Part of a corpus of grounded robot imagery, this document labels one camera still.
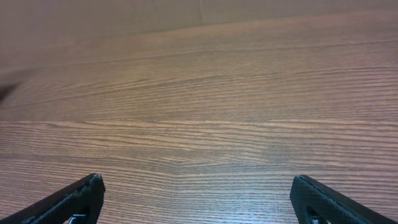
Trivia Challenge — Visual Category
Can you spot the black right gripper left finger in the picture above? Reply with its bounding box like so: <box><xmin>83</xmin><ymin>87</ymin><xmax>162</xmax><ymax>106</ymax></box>
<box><xmin>1</xmin><ymin>174</ymin><xmax>106</xmax><ymax>224</ymax></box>

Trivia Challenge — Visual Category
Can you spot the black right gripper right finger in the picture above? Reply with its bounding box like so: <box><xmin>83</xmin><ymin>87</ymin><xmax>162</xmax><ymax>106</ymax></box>
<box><xmin>290</xmin><ymin>175</ymin><xmax>397</xmax><ymax>224</ymax></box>

